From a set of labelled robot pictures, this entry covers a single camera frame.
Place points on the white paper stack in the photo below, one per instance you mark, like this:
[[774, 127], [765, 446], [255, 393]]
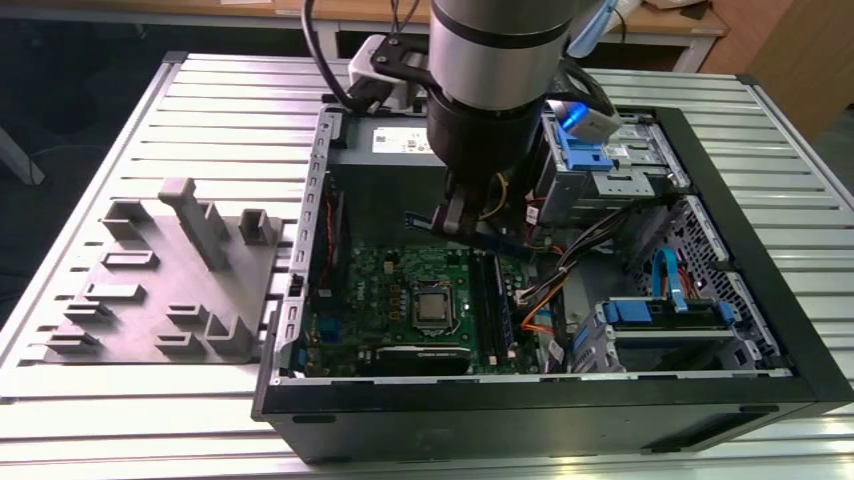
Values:
[[667, 4]]

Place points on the silver CPU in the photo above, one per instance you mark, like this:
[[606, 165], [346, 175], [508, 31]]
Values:
[[434, 307]]

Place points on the dark RAM stick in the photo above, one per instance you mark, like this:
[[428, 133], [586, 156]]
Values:
[[504, 305], [507, 245]]

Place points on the CPU socket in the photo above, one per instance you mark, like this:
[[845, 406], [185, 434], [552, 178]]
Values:
[[408, 300]]

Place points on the grey parts rack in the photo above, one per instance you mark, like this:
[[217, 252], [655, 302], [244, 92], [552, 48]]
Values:
[[200, 300]]

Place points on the green motherboard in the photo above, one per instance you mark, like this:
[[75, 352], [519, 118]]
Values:
[[374, 320]]

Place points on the hard disk in blue carrier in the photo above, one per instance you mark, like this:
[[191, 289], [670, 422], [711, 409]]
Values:
[[634, 312]]

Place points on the black graphics card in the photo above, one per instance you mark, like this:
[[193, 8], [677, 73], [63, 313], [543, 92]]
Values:
[[420, 357]]

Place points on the blue plastic drive carrier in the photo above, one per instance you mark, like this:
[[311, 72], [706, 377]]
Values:
[[576, 150]]

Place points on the grey furniture leg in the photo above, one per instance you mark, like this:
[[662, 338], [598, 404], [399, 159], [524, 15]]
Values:
[[20, 155]]

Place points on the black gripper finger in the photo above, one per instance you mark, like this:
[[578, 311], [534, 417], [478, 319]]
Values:
[[483, 212], [452, 217]]

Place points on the wooden desk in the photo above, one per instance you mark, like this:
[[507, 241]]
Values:
[[667, 22]]

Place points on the white wrist camera black mount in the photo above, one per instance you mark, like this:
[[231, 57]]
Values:
[[363, 60]]

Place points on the wooden cabinet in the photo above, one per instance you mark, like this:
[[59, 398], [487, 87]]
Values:
[[801, 50]]

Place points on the metal drive cage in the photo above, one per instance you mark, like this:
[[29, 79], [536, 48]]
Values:
[[614, 187]]

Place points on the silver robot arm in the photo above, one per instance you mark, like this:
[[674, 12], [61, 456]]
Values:
[[500, 60]]

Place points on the black PC case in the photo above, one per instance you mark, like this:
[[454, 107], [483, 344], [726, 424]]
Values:
[[467, 420]]

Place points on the grey power supply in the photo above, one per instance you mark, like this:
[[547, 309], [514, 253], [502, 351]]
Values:
[[350, 140]]

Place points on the metal disk bay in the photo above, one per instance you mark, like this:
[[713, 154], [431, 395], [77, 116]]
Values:
[[587, 350]]

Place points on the white power supply label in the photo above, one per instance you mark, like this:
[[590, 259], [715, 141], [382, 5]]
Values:
[[394, 142]]

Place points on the black RAM slot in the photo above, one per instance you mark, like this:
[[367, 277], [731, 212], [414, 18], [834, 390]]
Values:
[[475, 300], [487, 305]]

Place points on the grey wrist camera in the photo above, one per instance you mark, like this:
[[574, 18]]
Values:
[[594, 125]]

